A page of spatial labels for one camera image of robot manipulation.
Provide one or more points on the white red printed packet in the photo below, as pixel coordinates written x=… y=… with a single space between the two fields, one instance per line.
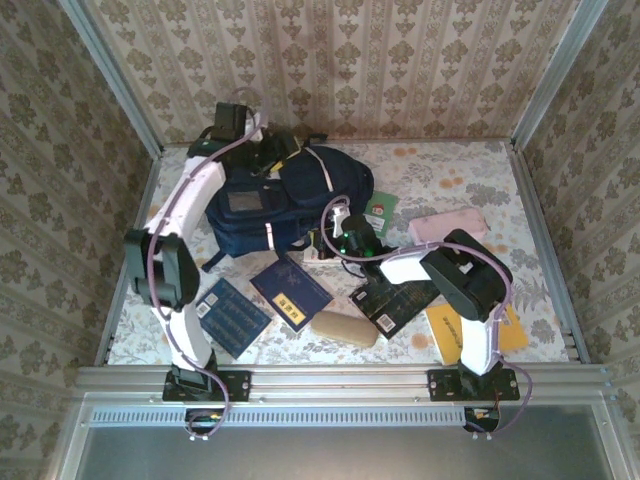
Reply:
x=320 y=260

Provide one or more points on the navy blue backpack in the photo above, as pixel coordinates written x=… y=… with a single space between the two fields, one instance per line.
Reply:
x=300 y=200

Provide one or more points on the green booklet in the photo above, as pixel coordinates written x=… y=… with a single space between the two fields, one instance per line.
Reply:
x=387 y=200

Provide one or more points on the navy book with yellow label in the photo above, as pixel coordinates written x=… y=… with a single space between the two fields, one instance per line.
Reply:
x=295 y=290

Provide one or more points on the black book with gold print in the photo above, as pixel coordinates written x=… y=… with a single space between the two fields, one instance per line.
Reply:
x=400 y=305

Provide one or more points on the beige glasses case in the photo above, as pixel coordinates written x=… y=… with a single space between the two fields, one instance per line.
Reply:
x=345 y=330

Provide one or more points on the pink pencil case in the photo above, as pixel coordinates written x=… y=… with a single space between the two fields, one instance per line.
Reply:
x=450 y=225

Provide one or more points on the blue book with barcode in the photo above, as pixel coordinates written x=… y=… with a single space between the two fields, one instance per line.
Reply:
x=232 y=320

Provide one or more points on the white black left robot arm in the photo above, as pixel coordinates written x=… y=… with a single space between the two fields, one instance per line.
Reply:
x=200 y=200

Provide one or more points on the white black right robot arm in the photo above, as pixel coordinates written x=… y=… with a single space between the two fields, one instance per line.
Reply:
x=400 y=270

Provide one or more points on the grey metal sheet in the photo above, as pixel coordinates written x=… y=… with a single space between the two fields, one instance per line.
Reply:
x=325 y=455

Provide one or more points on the aluminium frame corner post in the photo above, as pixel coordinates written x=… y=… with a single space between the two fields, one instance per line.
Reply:
x=110 y=75
x=560 y=75

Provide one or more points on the aluminium mounting rail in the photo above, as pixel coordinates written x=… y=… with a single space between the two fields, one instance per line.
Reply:
x=340 y=385

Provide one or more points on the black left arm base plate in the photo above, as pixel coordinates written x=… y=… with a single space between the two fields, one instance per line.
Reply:
x=235 y=385

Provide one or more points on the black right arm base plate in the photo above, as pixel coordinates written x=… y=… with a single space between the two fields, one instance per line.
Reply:
x=445 y=385

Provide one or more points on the aluminium table side rail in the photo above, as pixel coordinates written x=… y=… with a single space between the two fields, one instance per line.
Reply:
x=547 y=250
x=107 y=340

